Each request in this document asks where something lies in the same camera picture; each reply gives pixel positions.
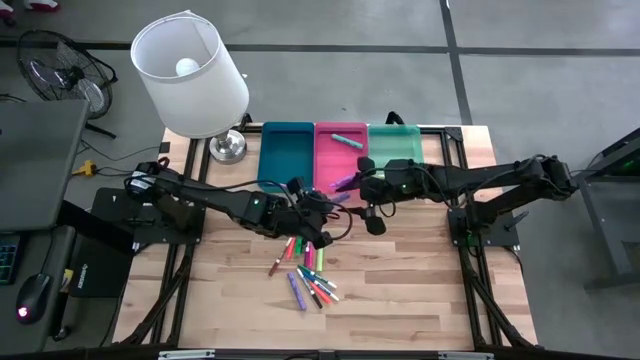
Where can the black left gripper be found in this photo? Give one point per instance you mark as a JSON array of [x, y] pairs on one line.
[[300, 217]]

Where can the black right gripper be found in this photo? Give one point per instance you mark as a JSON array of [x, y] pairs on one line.
[[382, 187]]

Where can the purple highlighter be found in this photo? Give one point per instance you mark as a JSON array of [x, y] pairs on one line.
[[341, 198], [296, 298], [342, 181]]

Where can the green highlighter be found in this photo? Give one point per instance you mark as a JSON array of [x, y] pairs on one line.
[[299, 246]]

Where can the purple Expo marker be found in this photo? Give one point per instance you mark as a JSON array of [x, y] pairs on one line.
[[306, 255]]

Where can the pink highlighter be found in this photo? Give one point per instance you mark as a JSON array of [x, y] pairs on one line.
[[311, 257]]

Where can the orange highlighter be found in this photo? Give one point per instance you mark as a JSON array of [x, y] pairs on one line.
[[291, 248]]

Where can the teal highlighter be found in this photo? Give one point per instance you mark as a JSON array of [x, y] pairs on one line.
[[346, 141]]

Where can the blue plastic bin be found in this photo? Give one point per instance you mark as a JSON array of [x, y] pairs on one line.
[[285, 155]]

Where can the green Expo marker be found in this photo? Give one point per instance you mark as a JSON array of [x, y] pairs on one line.
[[317, 276]]

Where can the brown Expo marker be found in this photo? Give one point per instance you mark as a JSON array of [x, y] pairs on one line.
[[279, 259]]

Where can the blue Expo marker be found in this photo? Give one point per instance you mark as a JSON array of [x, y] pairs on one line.
[[327, 291]]

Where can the black Expo marker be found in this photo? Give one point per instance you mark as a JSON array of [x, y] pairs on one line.
[[311, 290]]

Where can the orange Expo marker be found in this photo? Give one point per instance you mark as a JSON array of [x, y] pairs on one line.
[[320, 292]]

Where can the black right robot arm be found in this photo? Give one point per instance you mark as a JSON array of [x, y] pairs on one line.
[[480, 177]]

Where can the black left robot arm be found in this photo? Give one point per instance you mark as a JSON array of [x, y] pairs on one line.
[[220, 197]]

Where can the pink plastic bin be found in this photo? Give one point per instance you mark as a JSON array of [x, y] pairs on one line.
[[330, 160]]

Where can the teal plastic bin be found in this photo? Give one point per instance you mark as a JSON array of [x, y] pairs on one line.
[[395, 142]]

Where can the white shade table lamp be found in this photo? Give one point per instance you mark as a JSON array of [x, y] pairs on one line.
[[200, 100]]

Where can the black computer tower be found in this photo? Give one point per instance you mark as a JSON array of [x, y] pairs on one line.
[[100, 272]]

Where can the yellow power plug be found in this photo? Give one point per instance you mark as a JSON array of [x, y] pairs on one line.
[[87, 168]]

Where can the grey metal stand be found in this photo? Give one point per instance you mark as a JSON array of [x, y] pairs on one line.
[[610, 225]]

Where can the dark grey computer monitor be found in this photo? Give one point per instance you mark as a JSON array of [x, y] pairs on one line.
[[40, 165]]

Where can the black floor fan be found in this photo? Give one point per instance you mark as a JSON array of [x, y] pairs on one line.
[[65, 75]]

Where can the grey desk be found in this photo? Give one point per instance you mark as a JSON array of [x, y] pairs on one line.
[[30, 250]]

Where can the black computer mouse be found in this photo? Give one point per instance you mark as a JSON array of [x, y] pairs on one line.
[[32, 300]]

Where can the black backlit keyboard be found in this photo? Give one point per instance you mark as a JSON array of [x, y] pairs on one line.
[[9, 260]]

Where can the person's shoe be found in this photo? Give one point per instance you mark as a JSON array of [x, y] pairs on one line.
[[42, 4], [6, 10]]

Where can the black aluminium rig frame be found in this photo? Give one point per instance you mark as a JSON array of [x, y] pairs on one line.
[[452, 134]]

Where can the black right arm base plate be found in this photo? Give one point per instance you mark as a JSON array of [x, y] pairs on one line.
[[505, 237]]

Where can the silver metal bracket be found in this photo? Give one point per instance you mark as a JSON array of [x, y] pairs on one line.
[[185, 354], [465, 356]]

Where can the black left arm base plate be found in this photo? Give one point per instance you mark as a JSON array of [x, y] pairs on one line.
[[115, 210]]

